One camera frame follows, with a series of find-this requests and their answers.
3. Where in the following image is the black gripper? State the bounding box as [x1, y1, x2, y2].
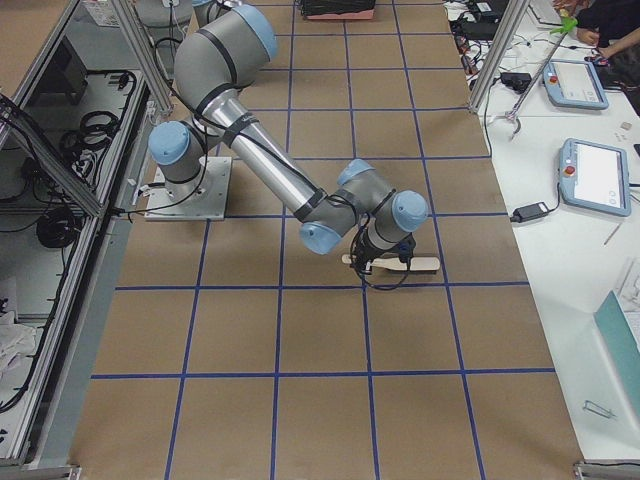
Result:
[348, 227, 416, 274]

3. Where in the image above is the white hand brush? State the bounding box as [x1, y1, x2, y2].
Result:
[365, 256, 441, 275]

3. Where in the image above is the teal folder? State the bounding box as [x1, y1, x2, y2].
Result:
[594, 291, 639, 383]

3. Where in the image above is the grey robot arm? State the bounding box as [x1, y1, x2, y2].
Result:
[148, 1, 439, 277]

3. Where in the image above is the black power adapter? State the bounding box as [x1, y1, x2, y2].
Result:
[510, 202, 550, 223]

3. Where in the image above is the long reach grabber tool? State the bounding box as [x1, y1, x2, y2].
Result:
[498, 9, 578, 139]

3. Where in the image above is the white crumpled cloth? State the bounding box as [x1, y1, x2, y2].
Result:
[1, 310, 37, 376]

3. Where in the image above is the person hand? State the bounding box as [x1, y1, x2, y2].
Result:
[576, 28, 600, 48]

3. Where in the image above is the blue teach pendant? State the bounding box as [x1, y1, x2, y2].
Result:
[542, 59, 609, 110]
[558, 138, 631, 217]

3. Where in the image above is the aluminium frame post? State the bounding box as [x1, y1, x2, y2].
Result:
[468, 0, 529, 113]

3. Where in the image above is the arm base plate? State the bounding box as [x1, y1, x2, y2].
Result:
[144, 156, 232, 221]

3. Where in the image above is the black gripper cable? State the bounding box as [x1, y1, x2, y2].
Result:
[352, 234, 414, 292]

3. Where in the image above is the upper blue teach pendant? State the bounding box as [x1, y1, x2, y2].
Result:
[542, 59, 609, 110]

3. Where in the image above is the lower blue teach pendant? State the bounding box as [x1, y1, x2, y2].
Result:
[558, 138, 631, 217]

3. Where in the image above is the bin with black bag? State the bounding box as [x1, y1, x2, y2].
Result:
[297, 0, 376, 20]

